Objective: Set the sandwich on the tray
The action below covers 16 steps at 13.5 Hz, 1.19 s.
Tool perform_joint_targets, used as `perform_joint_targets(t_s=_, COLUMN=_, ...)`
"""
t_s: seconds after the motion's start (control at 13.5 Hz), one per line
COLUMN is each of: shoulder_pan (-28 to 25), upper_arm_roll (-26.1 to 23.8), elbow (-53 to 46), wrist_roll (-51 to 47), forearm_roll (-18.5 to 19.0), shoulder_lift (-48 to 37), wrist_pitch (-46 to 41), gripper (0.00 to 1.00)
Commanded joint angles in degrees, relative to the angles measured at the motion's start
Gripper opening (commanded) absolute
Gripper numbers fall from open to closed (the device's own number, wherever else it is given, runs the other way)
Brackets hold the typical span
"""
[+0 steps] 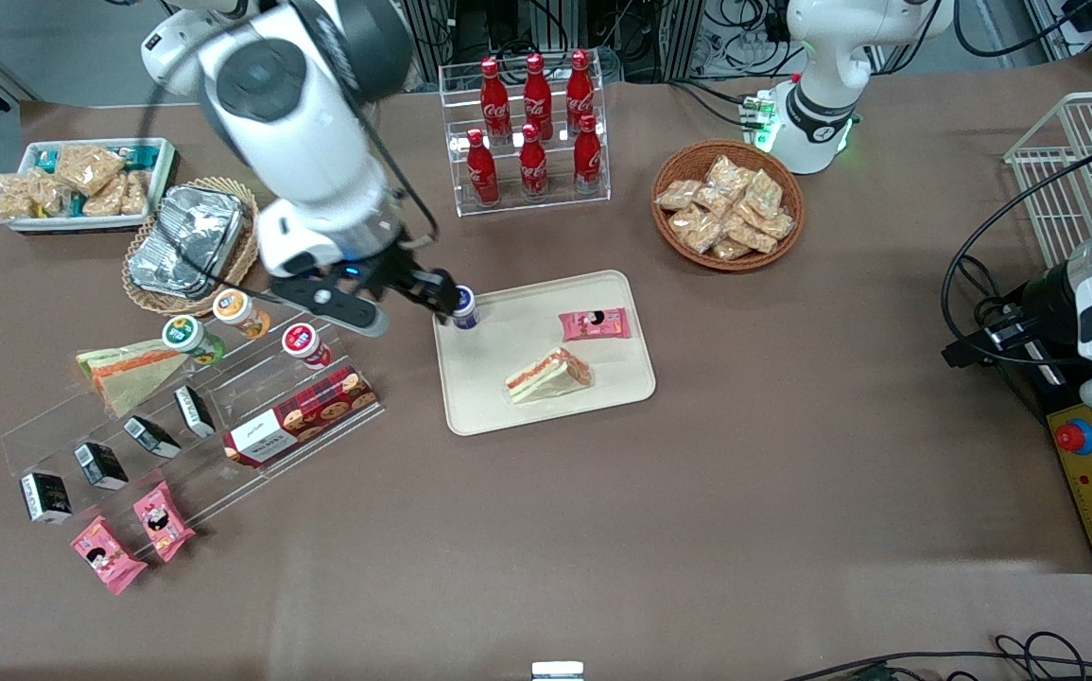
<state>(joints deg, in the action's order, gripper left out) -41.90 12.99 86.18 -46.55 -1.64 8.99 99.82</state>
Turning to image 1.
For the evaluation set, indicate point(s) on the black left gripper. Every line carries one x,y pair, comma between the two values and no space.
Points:
1040,301

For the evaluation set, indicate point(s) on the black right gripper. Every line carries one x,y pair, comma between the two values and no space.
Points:
397,268

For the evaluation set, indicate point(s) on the triangular sandwich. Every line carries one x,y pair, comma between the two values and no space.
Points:
547,376
134,374

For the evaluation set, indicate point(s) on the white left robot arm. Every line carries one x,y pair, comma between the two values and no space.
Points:
820,57

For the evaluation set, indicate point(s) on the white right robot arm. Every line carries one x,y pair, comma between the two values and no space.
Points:
319,161

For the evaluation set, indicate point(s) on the beige plastic tray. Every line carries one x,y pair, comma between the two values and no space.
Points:
508,407

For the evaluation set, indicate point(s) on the silver foil tray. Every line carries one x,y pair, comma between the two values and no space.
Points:
188,241

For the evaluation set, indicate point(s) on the white rectangular snack tray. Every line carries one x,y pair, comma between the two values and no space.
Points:
163,180

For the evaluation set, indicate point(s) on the blue-lid yogurt bottle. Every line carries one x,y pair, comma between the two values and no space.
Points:
468,308

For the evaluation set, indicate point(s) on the red cola bottle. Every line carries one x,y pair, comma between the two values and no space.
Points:
537,95
482,173
494,102
580,93
533,167
587,159

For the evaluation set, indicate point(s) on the red emergency stop button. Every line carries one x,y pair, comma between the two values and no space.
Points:
1075,436

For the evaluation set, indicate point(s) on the red-lid drink bottle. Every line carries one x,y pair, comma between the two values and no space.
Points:
304,344

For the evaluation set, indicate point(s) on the clear acrylic bottle rack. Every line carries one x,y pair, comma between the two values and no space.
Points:
560,194

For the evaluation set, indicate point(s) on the pink snack packet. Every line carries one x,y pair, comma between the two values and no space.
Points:
164,522
595,324
108,555

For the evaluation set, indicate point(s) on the red plaid cookie box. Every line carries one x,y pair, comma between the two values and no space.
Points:
304,416

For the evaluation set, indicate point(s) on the orange-lid drink bottle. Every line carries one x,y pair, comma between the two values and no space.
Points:
238,312

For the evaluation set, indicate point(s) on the clear acrylic stepped rack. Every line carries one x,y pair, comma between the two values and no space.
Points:
252,378

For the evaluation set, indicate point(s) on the green-lid drink bottle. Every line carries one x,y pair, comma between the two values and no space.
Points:
188,339

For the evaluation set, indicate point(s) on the small black carton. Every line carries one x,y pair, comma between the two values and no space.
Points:
152,438
194,410
101,465
46,497

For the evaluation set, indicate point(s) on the round brown wicker bowl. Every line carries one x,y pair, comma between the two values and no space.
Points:
687,159

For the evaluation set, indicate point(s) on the flat wicker basket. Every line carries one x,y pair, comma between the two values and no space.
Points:
144,293

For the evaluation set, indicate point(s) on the small teal packet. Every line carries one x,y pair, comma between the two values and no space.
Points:
46,162
77,206
142,156

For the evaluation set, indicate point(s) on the large clear cracker pack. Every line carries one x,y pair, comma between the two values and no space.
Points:
89,167

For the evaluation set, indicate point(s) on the small white device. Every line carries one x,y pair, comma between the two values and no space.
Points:
557,672

